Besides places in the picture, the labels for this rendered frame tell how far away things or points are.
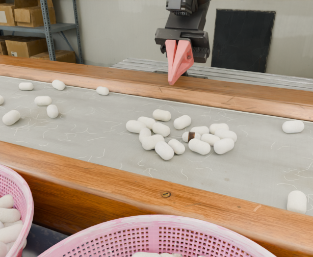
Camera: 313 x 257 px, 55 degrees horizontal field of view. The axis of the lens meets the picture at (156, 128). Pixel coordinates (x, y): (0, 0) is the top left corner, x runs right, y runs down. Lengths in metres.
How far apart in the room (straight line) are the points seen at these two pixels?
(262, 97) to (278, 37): 1.91
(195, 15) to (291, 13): 1.95
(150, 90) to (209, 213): 0.42
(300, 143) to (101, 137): 0.33
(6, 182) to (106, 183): 0.13
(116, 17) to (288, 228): 2.76
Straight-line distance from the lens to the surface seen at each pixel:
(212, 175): 0.43
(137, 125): 0.52
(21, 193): 0.40
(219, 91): 0.67
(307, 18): 2.54
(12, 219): 0.40
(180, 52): 0.57
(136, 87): 0.71
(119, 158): 0.47
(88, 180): 0.38
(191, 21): 0.60
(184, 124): 0.54
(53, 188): 0.40
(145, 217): 0.32
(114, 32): 3.01
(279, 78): 1.14
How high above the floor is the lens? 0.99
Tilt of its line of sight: 27 degrees down
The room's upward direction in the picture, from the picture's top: straight up
